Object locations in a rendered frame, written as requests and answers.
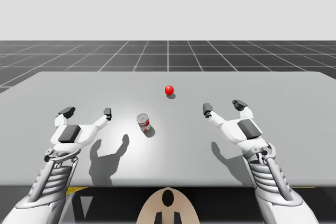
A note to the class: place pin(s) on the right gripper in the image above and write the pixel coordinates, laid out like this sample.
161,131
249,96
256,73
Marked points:
231,129

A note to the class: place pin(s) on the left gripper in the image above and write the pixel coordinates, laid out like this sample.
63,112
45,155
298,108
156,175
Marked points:
81,132

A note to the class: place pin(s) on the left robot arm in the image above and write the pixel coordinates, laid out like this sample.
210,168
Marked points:
50,179

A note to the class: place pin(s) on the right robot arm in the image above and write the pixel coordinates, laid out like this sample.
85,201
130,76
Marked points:
273,182

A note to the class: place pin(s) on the red and white can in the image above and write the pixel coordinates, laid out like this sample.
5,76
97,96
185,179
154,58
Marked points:
144,122

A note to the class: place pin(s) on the glossy round ball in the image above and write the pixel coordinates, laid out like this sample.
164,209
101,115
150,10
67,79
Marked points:
169,90

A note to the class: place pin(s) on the tan robot part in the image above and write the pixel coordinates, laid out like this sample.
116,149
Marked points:
181,205

